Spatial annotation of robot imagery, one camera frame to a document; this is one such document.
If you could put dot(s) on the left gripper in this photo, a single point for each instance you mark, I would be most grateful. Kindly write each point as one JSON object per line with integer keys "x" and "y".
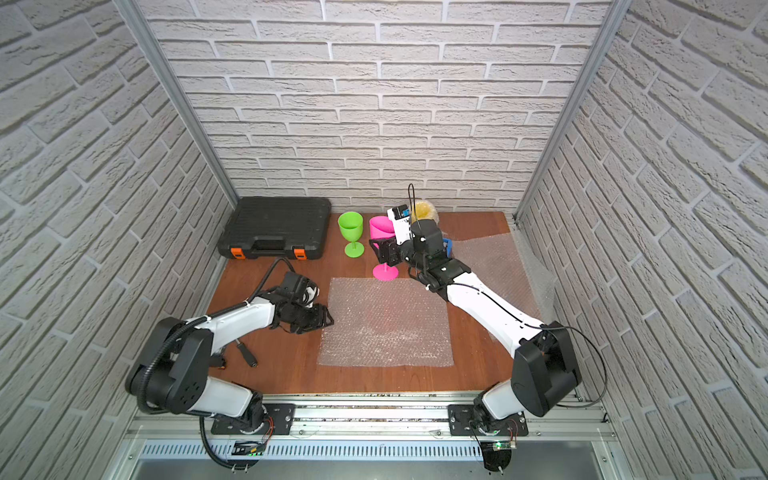
{"x": 306, "y": 318}

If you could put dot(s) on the pink plastic wine glass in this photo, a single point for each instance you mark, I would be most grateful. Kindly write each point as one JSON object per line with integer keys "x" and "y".
{"x": 381, "y": 232}

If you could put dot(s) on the black plastic tool case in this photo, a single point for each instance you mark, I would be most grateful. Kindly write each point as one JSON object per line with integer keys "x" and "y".
{"x": 291, "y": 227}

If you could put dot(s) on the green plastic wine glass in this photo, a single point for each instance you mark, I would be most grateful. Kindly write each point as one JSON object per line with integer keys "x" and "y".
{"x": 351, "y": 225}

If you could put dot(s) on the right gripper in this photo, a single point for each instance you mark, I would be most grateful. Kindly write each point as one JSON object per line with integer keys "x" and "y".
{"x": 387, "y": 248}

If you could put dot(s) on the aluminium mounting rail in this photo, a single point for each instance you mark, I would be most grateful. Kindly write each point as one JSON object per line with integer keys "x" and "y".
{"x": 399, "y": 427}

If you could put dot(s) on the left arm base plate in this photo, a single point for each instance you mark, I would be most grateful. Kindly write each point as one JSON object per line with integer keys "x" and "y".
{"x": 258, "y": 420}

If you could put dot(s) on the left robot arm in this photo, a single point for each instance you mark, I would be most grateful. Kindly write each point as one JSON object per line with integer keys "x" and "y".
{"x": 171, "y": 373}

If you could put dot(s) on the blue tape dispenser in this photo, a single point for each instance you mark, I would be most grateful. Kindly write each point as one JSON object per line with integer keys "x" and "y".
{"x": 448, "y": 245}

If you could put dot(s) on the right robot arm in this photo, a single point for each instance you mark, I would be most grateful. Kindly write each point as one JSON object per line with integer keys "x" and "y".
{"x": 545, "y": 368}

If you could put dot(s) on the yellow plastic wine glass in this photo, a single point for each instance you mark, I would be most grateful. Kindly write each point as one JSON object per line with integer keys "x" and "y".
{"x": 425, "y": 210}

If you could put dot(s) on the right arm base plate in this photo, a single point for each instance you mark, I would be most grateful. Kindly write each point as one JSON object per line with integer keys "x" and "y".
{"x": 466, "y": 420}

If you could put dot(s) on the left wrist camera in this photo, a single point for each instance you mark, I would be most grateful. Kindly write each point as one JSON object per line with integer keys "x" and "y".
{"x": 298, "y": 289}

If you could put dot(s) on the black handled screwdriver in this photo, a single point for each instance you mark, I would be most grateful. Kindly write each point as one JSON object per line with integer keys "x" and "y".
{"x": 247, "y": 355}

